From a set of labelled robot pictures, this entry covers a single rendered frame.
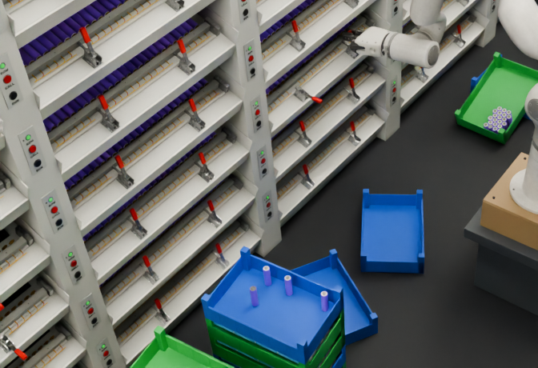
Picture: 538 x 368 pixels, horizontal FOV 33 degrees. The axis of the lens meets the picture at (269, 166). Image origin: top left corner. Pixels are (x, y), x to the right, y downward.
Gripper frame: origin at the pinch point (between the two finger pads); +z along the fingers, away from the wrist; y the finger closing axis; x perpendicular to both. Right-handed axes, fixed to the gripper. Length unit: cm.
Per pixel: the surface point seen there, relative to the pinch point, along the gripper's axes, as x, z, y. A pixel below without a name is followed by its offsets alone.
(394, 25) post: -7.2, -2.2, 20.3
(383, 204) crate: -58, -13, -12
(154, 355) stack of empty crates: -20, -24, -119
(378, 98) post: -36.5, 5.8, 16.0
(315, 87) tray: -7.5, -0.4, -20.3
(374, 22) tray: -3.3, 1.2, 14.3
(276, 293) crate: -22, -36, -86
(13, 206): 30, -7, -128
